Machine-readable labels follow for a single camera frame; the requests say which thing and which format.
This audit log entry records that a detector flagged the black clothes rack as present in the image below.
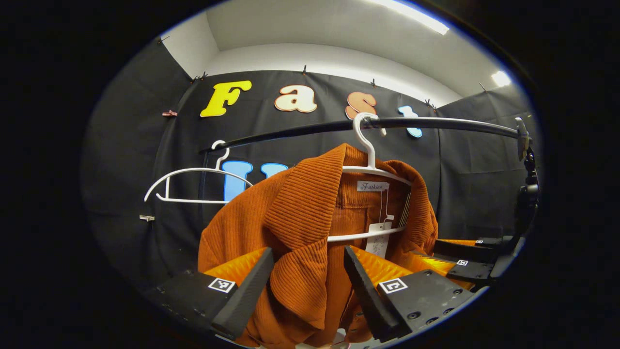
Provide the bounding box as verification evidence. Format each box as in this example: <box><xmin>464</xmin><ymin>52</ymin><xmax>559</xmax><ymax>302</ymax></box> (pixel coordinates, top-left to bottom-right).
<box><xmin>199</xmin><ymin>116</ymin><xmax>523</xmax><ymax>228</ymax></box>

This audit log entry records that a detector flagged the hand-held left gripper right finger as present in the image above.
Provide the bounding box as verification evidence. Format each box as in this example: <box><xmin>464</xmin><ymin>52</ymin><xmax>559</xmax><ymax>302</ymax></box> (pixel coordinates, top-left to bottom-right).
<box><xmin>343</xmin><ymin>245</ymin><xmax>480</xmax><ymax>344</ymax></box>

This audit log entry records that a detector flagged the orange corduroy jacket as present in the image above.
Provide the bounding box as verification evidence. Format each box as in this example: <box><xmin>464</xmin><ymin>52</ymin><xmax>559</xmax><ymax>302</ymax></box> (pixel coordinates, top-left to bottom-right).
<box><xmin>198</xmin><ymin>143</ymin><xmax>439</xmax><ymax>349</ymax></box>

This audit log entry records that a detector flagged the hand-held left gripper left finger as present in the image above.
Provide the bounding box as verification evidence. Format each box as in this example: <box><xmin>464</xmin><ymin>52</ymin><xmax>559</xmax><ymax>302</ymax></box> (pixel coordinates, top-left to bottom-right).
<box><xmin>143</xmin><ymin>246</ymin><xmax>275</xmax><ymax>341</ymax></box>

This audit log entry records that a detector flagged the white plastic hanger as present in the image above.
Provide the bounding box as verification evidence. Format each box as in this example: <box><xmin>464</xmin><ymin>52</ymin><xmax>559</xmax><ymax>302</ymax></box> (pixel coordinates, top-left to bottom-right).
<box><xmin>327</xmin><ymin>112</ymin><xmax>413</xmax><ymax>243</ymax></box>
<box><xmin>144</xmin><ymin>140</ymin><xmax>253</xmax><ymax>204</ymax></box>

